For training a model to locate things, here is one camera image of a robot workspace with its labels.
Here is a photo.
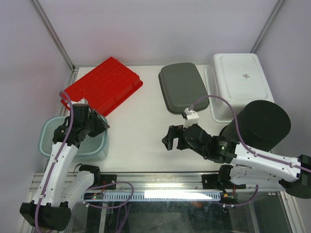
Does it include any light blue perforated basket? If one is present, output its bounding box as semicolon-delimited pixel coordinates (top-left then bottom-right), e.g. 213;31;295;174
38;116;109;163

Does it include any white slotted cable duct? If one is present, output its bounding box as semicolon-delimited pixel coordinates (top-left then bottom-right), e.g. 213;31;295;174
83;190;221;202

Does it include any dark grey plastic tub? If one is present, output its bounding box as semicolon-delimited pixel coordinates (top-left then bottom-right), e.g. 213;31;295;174
158;62;207;115

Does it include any large white plastic container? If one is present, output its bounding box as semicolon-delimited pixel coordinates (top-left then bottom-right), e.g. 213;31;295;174
205;53;274;114

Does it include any red plastic tray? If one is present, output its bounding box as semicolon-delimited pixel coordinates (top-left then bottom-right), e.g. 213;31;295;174
65;57;143;117

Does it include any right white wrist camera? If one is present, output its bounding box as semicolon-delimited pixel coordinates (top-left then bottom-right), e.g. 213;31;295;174
182;108;199;129

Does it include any black ribbed bucket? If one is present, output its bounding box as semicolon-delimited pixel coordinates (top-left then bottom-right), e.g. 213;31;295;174
220;100;292;153

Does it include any left aluminium frame post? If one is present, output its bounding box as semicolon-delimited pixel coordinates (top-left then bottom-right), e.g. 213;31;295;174
30;0;75;71

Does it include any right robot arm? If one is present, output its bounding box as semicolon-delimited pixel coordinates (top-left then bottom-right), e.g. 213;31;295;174
162;124;311;199

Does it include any aluminium frame post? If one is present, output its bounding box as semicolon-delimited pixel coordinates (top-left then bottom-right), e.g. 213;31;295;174
30;0;75;71
250;0;286;53

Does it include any aluminium mounting rail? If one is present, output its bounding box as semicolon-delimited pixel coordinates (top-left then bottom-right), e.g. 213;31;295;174
31;172;292;195

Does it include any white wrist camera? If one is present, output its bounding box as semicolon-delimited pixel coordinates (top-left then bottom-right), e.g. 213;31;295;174
77;98;88;104
182;108;199;129

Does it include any right aluminium frame post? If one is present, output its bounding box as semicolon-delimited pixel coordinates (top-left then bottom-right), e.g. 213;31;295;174
250;0;286;53

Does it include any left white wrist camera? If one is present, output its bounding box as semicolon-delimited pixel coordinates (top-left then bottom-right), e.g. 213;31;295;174
77;98;88;104

